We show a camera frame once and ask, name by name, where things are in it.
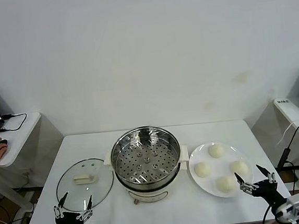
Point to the black computer mouse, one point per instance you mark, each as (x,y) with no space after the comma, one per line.
(3,141)

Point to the stainless steel steamer basket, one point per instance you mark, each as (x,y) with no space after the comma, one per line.
(146,167)

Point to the round glass pot lid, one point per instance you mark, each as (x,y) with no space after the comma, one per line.
(83,179)

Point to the white steamed baozi bun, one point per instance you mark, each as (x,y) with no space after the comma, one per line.
(202,169)
(239,167)
(225,184)
(216,151)

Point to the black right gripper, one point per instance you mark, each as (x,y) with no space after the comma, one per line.
(267,190)

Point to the white label black print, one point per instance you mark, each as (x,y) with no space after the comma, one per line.
(282,102)

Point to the cream electric cooking pot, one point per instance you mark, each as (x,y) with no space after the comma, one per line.
(151,195)

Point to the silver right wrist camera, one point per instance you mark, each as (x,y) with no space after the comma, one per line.
(298,201)

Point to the round white plate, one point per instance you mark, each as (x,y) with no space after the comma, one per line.
(219,167)

